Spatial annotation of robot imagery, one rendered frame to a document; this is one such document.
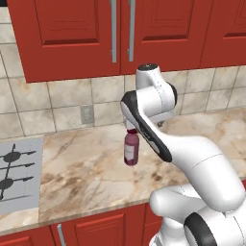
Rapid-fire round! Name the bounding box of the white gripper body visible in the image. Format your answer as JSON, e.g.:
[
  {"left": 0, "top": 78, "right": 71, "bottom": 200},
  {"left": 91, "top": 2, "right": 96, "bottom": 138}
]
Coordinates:
[{"left": 123, "top": 115, "right": 137, "bottom": 132}]

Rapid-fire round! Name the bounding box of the dark red wine bottle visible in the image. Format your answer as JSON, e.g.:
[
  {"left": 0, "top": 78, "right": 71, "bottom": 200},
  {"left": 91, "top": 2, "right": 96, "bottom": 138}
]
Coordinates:
[{"left": 123, "top": 128, "right": 140, "bottom": 167}]

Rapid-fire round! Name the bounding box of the red base cupboard door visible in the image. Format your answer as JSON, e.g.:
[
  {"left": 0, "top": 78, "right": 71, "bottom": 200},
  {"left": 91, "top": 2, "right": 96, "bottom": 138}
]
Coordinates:
[
  {"left": 0, "top": 225, "right": 56, "bottom": 246},
  {"left": 141, "top": 201, "right": 164, "bottom": 246},
  {"left": 50, "top": 203, "right": 147, "bottom": 246}
]

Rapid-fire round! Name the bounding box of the grey hob with black grates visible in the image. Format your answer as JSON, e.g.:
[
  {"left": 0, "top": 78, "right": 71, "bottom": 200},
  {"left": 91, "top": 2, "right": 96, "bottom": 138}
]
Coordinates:
[{"left": 0, "top": 136, "right": 44, "bottom": 215}]

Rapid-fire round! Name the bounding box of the grey wall socket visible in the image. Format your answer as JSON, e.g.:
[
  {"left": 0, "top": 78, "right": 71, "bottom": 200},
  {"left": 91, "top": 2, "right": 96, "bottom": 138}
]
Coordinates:
[{"left": 79, "top": 104, "right": 95, "bottom": 126}]

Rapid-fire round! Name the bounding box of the silver cupboard door handle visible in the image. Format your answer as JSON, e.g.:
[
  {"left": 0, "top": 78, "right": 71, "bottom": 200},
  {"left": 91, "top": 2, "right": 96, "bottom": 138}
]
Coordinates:
[
  {"left": 126, "top": 0, "right": 136, "bottom": 62},
  {"left": 110, "top": 0, "right": 118, "bottom": 63}
]

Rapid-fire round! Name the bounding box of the red wall cupboard door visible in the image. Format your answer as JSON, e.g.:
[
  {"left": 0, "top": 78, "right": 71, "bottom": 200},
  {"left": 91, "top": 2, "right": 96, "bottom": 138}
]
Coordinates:
[
  {"left": 200, "top": 0, "right": 246, "bottom": 69},
  {"left": 6, "top": 0, "right": 122, "bottom": 84},
  {"left": 120, "top": 0, "right": 214, "bottom": 76}
]

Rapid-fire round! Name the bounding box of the silver base cupboard handle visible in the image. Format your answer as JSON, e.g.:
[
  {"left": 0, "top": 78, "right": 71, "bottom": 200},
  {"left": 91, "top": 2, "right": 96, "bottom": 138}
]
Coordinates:
[{"left": 56, "top": 223, "right": 67, "bottom": 246}]

